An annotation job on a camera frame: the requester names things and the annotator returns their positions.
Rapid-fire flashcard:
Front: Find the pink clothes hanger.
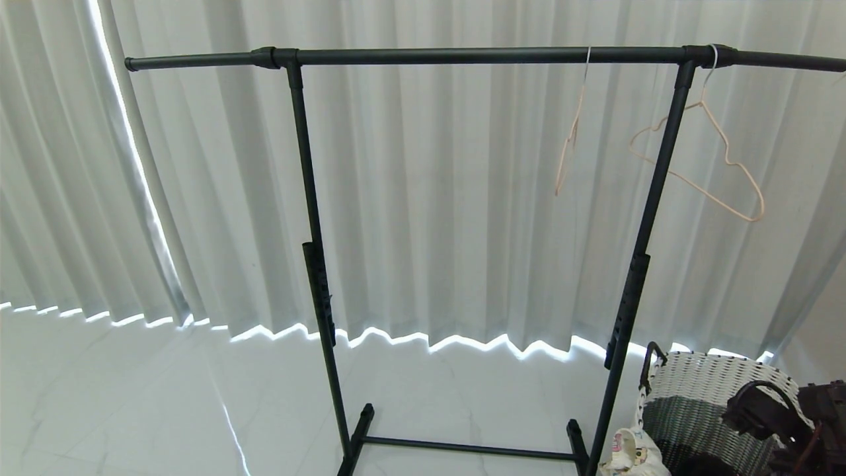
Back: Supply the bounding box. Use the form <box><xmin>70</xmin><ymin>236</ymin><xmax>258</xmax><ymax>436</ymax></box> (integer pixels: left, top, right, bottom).
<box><xmin>628</xmin><ymin>45</ymin><xmax>766</xmax><ymax>223</ymax></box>
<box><xmin>554</xmin><ymin>46</ymin><xmax>592</xmax><ymax>197</ymax></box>

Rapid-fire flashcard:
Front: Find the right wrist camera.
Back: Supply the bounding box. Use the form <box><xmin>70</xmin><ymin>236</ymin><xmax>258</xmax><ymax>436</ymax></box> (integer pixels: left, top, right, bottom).
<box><xmin>720</xmin><ymin>380</ymin><xmax>814</xmax><ymax>442</ymax></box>

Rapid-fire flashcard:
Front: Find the black clothes rack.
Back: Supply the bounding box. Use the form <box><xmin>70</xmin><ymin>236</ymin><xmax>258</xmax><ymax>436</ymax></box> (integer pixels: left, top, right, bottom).
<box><xmin>124</xmin><ymin>44</ymin><xmax>846</xmax><ymax>476</ymax></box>

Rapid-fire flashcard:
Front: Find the white curtain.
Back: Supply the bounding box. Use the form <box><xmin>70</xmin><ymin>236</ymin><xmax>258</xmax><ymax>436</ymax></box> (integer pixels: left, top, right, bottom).
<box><xmin>0</xmin><ymin>0</ymin><xmax>846</xmax><ymax>363</ymax></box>

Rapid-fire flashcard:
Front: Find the white laundry basket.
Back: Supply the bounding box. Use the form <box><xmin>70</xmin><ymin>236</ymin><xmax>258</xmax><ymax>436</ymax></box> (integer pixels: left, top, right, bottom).
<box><xmin>636</xmin><ymin>342</ymin><xmax>817</xmax><ymax>476</ymax></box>

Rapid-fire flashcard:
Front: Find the cream printed garment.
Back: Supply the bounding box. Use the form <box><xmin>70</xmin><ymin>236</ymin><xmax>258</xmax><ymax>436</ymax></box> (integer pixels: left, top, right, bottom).
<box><xmin>598</xmin><ymin>428</ymin><xmax>672</xmax><ymax>476</ymax></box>

